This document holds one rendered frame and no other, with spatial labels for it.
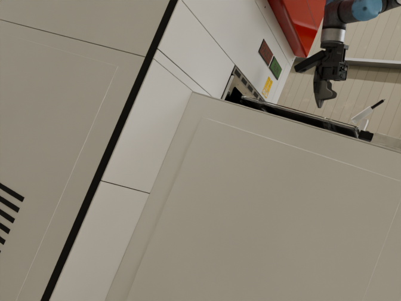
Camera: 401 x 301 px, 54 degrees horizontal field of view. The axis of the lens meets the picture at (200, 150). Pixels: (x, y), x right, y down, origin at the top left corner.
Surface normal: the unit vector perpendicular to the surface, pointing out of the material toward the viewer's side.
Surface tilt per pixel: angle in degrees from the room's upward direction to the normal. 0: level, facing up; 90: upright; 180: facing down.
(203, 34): 90
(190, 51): 90
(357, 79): 90
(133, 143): 90
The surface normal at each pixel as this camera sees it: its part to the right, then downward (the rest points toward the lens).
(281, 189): -0.43, -0.24
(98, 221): 0.82, 0.31
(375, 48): -0.65, -0.32
